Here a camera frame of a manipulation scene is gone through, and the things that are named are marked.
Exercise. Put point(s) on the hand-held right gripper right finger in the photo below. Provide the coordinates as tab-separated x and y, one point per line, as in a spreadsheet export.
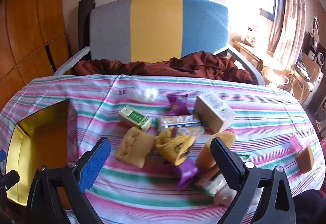
226	160

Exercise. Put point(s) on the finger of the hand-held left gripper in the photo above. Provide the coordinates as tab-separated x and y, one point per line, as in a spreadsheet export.
10	179
2	155

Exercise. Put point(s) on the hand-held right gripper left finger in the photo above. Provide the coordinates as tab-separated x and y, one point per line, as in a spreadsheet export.
94	162

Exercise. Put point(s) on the yellow sponge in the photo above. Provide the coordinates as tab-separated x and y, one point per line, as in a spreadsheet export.
133	146
203	155

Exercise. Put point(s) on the gold tin box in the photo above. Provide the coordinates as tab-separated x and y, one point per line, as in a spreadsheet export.
38	142

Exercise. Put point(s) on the purple snack packet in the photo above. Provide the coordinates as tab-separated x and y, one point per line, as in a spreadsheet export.
187	171
175	105

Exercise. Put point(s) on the green and white small box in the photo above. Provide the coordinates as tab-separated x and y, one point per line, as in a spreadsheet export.
135	117

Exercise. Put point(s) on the cracker packet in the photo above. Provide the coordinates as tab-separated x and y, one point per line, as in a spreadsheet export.
211	184
178	122

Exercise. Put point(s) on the small clear plastic ball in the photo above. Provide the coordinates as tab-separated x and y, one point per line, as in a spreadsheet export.
144	93

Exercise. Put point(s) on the striped tablecloth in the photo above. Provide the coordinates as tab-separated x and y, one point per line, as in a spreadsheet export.
142	193

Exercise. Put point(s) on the pink plastic item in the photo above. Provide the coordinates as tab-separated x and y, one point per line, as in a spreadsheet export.
296	142

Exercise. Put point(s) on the small brown sponge piece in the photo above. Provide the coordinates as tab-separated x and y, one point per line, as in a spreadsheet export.
305	159

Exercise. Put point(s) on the maroon cloth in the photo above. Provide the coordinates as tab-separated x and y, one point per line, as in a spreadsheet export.
198	66

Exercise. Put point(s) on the wooden desk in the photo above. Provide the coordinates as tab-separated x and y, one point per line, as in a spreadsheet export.
249	53

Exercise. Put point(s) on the white box on windowsill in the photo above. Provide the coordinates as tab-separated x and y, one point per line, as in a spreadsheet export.
252	35

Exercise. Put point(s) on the wooden wardrobe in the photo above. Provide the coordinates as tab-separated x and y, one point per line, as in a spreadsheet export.
25	22

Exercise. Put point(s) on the black stereo unit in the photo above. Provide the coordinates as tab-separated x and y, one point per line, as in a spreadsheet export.
318	60

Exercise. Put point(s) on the grey yellow blue chair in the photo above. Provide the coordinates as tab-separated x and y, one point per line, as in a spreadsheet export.
155	30

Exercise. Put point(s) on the beige patterned curtain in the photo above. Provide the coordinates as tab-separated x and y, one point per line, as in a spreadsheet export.
285	15

